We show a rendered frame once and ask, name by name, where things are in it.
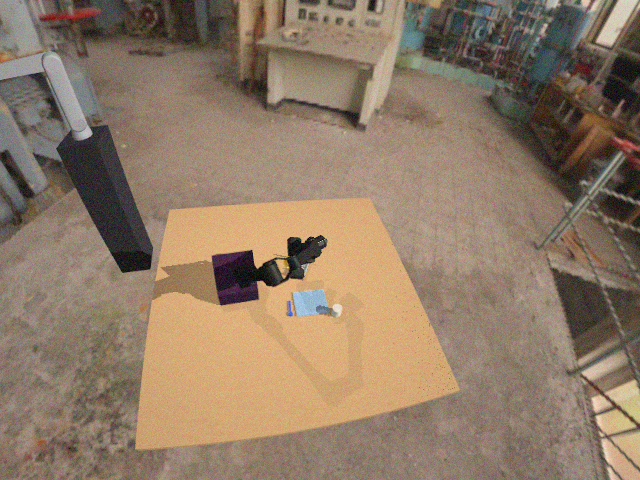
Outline light blue flat square mat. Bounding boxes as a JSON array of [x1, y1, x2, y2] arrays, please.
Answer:
[[292, 290, 330, 316]]

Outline white cup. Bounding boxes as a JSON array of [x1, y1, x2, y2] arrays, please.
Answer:
[[331, 304, 343, 317]]

